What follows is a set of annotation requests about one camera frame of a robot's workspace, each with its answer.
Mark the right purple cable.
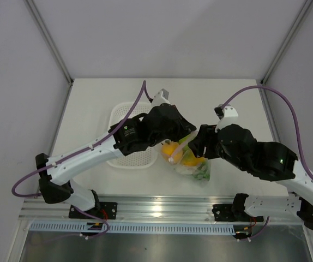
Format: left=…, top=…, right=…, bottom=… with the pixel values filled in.
left=218, top=85, right=313, bottom=192

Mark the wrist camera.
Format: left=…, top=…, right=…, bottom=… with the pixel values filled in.
left=151, top=89, right=170, bottom=108
left=215, top=105, right=239, bottom=133

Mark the clear zip top bag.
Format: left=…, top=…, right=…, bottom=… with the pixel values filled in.
left=155, top=131, right=210, bottom=184

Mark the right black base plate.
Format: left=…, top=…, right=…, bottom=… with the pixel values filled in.
left=212, top=204, right=264, bottom=222

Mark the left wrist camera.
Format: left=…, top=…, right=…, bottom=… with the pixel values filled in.
left=151, top=89, right=170, bottom=108

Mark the aluminium mounting rail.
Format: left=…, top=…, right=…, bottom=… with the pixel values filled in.
left=19, top=194, right=304, bottom=225

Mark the aluminium frame post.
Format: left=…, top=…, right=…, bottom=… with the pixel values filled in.
left=258, top=0, right=313, bottom=85
left=23, top=0, right=74, bottom=86

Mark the orange fruit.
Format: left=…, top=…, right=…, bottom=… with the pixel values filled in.
left=160, top=142, right=179, bottom=158

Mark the white perforated plastic basket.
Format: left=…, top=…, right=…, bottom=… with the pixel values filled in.
left=107, top=102, right=158, bottom=169

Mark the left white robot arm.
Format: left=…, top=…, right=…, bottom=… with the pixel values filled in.
left=35, top=103, right=196, bottom=218

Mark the purple cable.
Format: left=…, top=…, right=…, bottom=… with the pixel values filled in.
left=11, top=80, right=153, bottom=198
left=218, top=85, right=313, bottom=192

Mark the green lettuce head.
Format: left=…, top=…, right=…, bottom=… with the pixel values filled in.
left=176, top=161, right=210, bottom=181

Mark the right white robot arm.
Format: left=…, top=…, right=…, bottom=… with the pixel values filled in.
left=188, top=124, right=313, bottom=230

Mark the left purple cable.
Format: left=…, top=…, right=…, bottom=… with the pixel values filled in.
left=11, top=80, right=153, bottom=198

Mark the yellow mango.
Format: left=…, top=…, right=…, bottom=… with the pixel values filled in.
left=180, top=150, right=206, bottom=166

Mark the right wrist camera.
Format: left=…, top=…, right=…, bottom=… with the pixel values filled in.
left=215, top=105, right=239, bottom=133

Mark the left aluminium frame post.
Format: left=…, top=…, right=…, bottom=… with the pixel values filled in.
left=23, top=0, right=74, bottom=86

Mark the white slotted cable duct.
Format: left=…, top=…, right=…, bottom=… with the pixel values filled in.
left=29, top=221, right=236, bottom=235

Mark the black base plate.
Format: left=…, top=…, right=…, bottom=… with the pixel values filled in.
left=69, top=202, right=118, bottom=220
left=212, top=204, right=264, bottom=222

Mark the right aluminium frame post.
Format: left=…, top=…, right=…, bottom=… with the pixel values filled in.
left=258, top=0, right=313, bottom=85

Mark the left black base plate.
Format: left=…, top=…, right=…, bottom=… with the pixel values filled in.
left=69, top=202, right=118, bottom=220

